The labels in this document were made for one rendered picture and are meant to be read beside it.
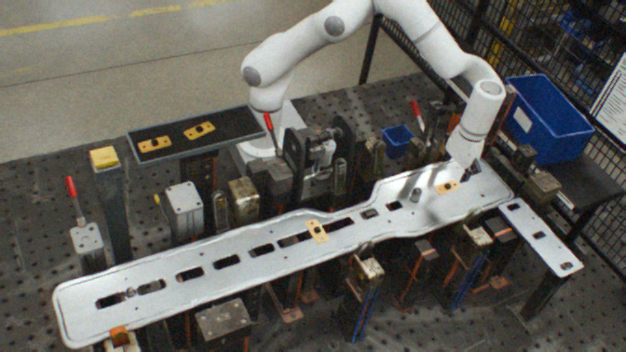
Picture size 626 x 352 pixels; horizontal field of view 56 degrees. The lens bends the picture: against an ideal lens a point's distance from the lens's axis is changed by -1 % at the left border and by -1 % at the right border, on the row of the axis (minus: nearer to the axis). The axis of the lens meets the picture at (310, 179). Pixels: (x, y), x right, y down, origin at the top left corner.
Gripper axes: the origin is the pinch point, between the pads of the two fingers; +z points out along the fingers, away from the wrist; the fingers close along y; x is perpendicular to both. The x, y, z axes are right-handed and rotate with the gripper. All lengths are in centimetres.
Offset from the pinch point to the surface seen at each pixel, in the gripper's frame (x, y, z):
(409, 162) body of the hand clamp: -2.9, -16.0, 11.8
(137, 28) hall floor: -30, -260, 111
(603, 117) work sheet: 54, 5, -9
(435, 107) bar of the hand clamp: -0.7, -15.5, -12.1
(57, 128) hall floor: -98, -180, 110
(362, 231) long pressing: -34.3, 4.9, 8.6
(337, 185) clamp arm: -33.6, -12.0, 6.9
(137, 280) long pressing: -97, -3, 9
